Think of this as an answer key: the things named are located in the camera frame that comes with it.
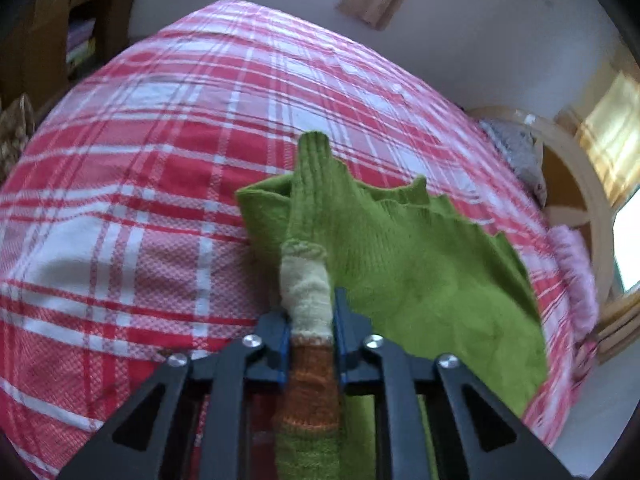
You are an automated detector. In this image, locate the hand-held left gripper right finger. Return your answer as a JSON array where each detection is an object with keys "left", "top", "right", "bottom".
[{"left": 332, "top": 287, "right": 576, "bottom": 480}]

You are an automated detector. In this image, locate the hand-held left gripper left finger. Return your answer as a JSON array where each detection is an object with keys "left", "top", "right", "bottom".
[{"left": 57, "top": 307, "right": 293, "bottom": 480}]

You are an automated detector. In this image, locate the green knitted sweater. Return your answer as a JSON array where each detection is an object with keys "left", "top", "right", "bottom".
[{"left": 235, "top": 131, "right": 551, "bottom": 480}]

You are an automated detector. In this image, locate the red white plaid blanket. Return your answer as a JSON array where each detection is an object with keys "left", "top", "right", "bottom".
[{"left": 0, "top": 0, "right": 598, "bottom": 480}]

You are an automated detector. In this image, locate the pink fluffy cloth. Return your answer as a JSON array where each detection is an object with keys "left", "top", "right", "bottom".
[{"left": 547, "top": 225, "right": 601, "bottom": 341}]

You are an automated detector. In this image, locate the grey cloth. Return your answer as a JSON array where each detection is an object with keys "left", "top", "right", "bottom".
[{"left": 480, "top": 119, "right": 548, "bottom": 206}]

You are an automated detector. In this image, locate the bright window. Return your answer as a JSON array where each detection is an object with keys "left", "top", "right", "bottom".
[{"left": 612, "top": 200, "right": 640, "bottom": 293}]

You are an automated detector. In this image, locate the yellow curtain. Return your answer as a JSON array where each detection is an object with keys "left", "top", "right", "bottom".
[{"left": 555, "top": 62, "right": 640, "bottom": 206}]

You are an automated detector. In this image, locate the stack of books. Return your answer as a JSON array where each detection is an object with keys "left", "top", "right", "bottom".
[{"left": 66, "top": 17, "right": 98, "bottom": 68}]

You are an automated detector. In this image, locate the wooden desk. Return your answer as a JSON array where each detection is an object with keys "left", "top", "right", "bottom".
[{"left": 0, "top": 0, "right": 148, "bottom": 111}]

